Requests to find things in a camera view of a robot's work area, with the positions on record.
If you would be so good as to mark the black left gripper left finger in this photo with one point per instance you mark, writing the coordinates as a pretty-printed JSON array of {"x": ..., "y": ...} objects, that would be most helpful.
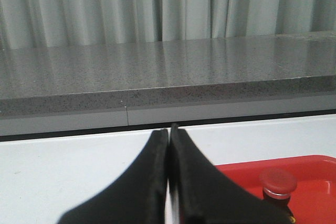
[{"x": 138, "y": 195}]

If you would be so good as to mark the red mushroom push button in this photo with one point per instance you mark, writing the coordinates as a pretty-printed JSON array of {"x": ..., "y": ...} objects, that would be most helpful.
[{"x": 278, "y": 184}]

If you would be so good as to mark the grey stone counter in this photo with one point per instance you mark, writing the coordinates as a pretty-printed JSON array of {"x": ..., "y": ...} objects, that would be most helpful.
[{"x": 92, "y": 87}]

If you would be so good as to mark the pale grey curtain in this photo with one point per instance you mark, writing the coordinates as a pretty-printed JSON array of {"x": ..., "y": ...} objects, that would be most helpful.
[{"x": 49, "y": 23}]

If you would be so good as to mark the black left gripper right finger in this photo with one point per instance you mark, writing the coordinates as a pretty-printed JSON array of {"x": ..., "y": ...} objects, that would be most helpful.
[{"x": 205, "y": 195}]

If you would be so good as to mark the red plastic tray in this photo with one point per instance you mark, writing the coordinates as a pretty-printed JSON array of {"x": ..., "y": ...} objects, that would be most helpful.
[{"x": 313, "y": 201}]

